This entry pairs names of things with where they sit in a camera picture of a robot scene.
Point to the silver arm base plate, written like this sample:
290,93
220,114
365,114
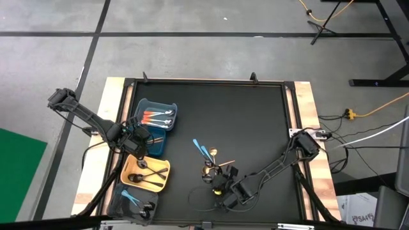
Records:
292,132

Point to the silver rig bracket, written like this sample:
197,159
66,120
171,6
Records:
295,226

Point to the white cardboard box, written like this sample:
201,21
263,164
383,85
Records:
354,207

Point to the black frame bracket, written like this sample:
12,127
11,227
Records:
145,77
253,77

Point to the dark grey panel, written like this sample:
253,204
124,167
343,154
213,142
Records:
403,159

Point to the black tripod stand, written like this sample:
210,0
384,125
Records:
321,28

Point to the dark blue plastic bin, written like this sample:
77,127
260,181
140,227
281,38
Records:
159,148

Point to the black desk leg frame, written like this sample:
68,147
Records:
377,83

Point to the dark grey chair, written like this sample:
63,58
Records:
390,207

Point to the black desk foot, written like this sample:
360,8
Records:
358,187

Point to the green floor mat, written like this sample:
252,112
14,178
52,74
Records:
19,175

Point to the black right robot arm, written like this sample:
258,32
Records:
274,166

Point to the black plastic bin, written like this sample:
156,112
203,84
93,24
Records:
118,207

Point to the yellow power plug block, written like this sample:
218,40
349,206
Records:
351,114

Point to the black rig beam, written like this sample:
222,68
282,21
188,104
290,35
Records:
48,222

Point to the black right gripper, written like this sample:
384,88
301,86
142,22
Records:
223,185

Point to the pile of wooden and metal utensils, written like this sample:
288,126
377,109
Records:
207,179

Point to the light blue translucent bin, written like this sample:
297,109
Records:
159,105

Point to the yellow plastic bin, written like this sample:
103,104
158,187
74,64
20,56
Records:
159,163

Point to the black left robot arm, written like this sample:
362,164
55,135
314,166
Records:
89,118

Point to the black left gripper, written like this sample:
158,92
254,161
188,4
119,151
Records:
137,142

